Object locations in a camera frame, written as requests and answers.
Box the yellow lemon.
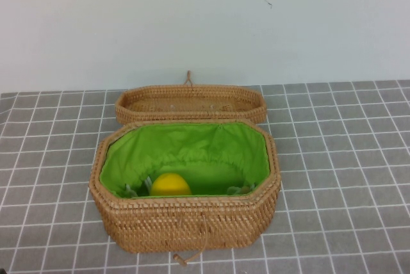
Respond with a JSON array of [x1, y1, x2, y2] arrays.
[[150, 172, 192, 197]]

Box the green fabric basket liner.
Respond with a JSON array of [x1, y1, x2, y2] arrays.
[[97, 122, 269, 198]]

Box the woven rattan basket lid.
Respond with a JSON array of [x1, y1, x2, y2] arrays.
[[114, 83, 267, 125]]

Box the woven rattan basket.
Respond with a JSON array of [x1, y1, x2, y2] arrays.
[[88, 120, 282, 253]]

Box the tan lid loop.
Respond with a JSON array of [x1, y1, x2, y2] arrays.
[[183, 70, 195, 93]]

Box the gray white-grid tablecloth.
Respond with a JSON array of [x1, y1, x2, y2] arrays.
[[0, 80, 410, 274]]

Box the white liner drawstring cord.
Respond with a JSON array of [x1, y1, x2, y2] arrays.
[[225, 182, 256, 196], [123, 175, 154, 197]]

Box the tan closure cord with bead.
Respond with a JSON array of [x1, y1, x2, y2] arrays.
[[172, 214, 208, 264]]

